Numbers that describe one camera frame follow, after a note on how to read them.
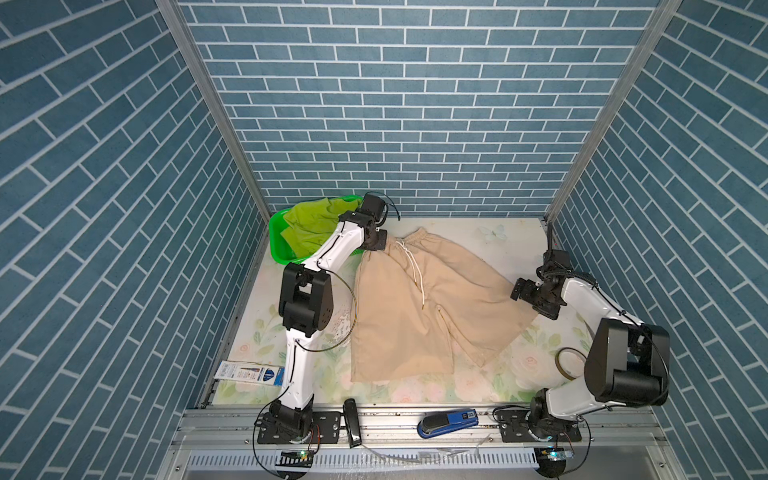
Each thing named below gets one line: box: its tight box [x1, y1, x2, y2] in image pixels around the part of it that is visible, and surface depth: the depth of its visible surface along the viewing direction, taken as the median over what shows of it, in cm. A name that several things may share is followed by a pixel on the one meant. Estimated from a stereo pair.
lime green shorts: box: [280, 198, 360, 259], surface depth 111 cm
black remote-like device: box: [343, 398, 362, 449], surface depth 74 cm
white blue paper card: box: [214, 360, 285, 387], surface depth 83 cm
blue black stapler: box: [417, 409, 479, 439], surface depth 74 cm
